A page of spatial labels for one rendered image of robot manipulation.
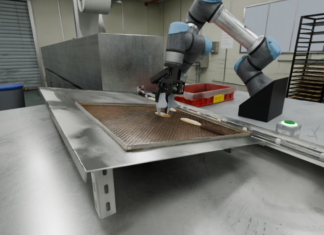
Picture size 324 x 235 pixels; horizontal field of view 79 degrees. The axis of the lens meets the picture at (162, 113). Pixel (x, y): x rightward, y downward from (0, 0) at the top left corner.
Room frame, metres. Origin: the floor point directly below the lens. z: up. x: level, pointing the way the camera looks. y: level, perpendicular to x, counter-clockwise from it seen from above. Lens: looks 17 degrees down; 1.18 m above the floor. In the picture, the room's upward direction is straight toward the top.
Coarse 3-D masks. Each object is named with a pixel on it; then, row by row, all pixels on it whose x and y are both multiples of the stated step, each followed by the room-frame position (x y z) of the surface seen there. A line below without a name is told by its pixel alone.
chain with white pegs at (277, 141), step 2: (146, 96) 1.48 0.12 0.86; (180, 106) 1.14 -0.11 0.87; (182, 106) 1.14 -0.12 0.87; (198, 112) 1.02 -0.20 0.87; (218, 120) 0.90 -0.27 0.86; (220, 120) 0.90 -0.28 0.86; (244, 128) 0.79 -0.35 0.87; (246, 128) 0.79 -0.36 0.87; (246, 130) 0.79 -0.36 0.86; (276, 140) 0.68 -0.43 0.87; (278, 140) 0.67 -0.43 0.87; (280, 140) 0.67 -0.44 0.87; (276, 142) 0.67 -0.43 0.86; (278, 142) 0.67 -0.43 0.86; (278, 144) 0.67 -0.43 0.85; (322, 154) 0.56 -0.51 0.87; (320, 156) 0.56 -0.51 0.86; (322, 156) 0.56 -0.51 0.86; (320, 158) 0.56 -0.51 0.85; (322, 158) 0.56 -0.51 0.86
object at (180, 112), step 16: (96, 112) 0.70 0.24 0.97; (112, 112) 0.74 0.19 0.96; (128, 112) 0.78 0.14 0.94; (144, 112) 0.82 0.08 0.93; (176, 112) 0.93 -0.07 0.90; (192, 112) 0.92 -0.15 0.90; (112, 128) 0.54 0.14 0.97; (128, 128) 0.56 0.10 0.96; (160, 128) 0.61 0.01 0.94; (192, 128) 0.66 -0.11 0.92; (224, 128) 0.73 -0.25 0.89; (144, 144) 0.41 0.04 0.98; (160, 144) 0.44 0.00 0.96; (176, 144) 0.47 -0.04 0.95
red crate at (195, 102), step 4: (232, 92) 1.52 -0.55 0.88; (176, 96) 1.40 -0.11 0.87; (212, 96) 1.37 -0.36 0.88; (224, 96) 1.47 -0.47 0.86; (228, 96) 1.50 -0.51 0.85; (232, 96) 1.53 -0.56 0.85; (176, 100) 1.40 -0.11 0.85; (180, 100) 1.37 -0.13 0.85; (184, 100) 1.34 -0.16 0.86; (188, 100) 1.30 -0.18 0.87; (192, 100) 1.26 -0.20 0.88; (196, 100) 1.28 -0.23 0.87; (200, 100) 1.31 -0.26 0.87; (204, 100) 1.34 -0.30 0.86; (208, 100) 1.36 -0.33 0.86; (212, 100) 1.38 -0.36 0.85; (224, 100) 1.46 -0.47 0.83; (228, 100) 1.50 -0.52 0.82; (192, 104) 1.27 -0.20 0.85; (196, 104) 1.29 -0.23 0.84; (200, 104) 1.31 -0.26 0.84; (204, 104) 1.33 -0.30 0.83; (208, 104) 1.36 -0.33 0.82
